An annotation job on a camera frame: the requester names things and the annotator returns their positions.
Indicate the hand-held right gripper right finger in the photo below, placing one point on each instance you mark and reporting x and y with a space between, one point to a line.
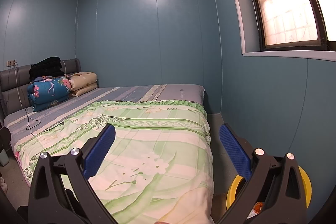
235 153

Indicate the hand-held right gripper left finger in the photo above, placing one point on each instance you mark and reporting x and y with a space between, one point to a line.
98 153

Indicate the orange foil snack wrapper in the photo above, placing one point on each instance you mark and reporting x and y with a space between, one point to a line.
258 207

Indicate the yellow rimmed trash bin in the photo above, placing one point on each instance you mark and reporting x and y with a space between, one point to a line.
305 182

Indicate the green floral blanket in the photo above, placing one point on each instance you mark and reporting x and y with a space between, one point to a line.
157 140

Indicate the striped grey bed sheet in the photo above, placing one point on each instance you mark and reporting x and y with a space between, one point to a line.
126 94

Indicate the beige folded quilt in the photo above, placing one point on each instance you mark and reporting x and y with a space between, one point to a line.
84 83

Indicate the blue floral folded quilt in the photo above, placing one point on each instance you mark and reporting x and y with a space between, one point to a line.
50 92

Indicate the small pale green bin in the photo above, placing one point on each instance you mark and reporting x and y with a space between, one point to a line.
3 158

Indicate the black clothes pile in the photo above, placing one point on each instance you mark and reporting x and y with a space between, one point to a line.
47 67

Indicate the white shoes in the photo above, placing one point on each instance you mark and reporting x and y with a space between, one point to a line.
3 184

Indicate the grey upholstered bed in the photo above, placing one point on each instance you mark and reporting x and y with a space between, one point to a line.
15 82

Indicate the brown framed window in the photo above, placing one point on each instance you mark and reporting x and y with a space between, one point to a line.
286 8

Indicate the wall power outlet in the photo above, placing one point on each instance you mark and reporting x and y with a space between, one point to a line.
11 63

